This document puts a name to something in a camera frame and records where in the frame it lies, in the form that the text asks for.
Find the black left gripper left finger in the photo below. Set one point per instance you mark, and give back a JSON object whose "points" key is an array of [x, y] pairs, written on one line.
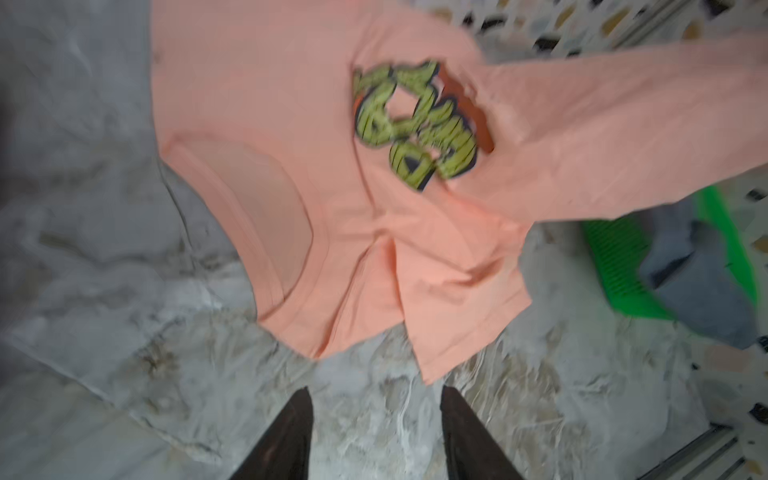
{"points": [[283, 451]]}

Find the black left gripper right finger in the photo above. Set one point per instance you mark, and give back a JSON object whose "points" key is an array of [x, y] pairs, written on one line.
{"points": [[471, 451]]}

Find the peach graphic t-shirt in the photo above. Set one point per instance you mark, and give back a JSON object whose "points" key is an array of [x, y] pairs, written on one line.
{"points": [[372, 169]]}

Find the green plastic laundry basket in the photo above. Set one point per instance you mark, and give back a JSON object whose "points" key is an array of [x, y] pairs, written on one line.
{"points": [[618, 248]]}

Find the grey t-shirt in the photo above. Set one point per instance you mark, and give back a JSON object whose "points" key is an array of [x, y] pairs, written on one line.
{"points": [[686, 271]]}

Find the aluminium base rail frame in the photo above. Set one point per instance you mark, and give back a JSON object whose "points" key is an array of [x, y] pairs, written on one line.
{"points": [[717, 454]]}

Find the right aluminium corner post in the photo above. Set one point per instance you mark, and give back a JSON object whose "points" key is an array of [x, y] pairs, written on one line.
{"points": [[650, 21]]}

